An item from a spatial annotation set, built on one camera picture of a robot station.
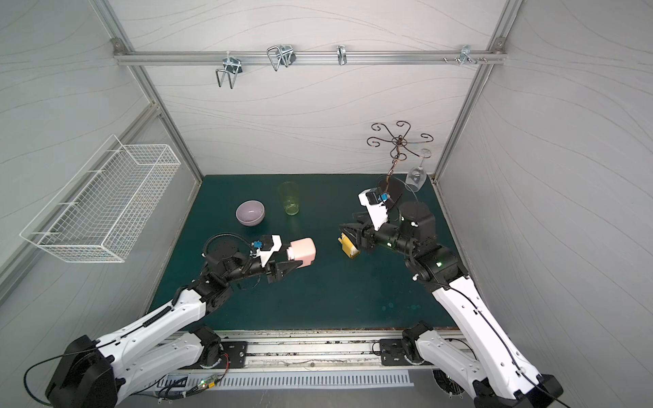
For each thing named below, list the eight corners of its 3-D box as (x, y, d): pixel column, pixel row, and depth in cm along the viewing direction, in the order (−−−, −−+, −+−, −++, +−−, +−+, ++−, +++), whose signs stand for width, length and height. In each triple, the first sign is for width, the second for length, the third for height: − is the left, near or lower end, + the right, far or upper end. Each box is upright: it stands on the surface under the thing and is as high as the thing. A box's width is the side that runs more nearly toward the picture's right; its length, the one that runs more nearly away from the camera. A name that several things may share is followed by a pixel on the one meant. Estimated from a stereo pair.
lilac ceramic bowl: (235, 219, 106) (231, 210, 101) (254, 203, 111) (251, 195, 107) (254, 232, 102) (250, 224, 97) (272, 216, 107) (270, 207, 103)
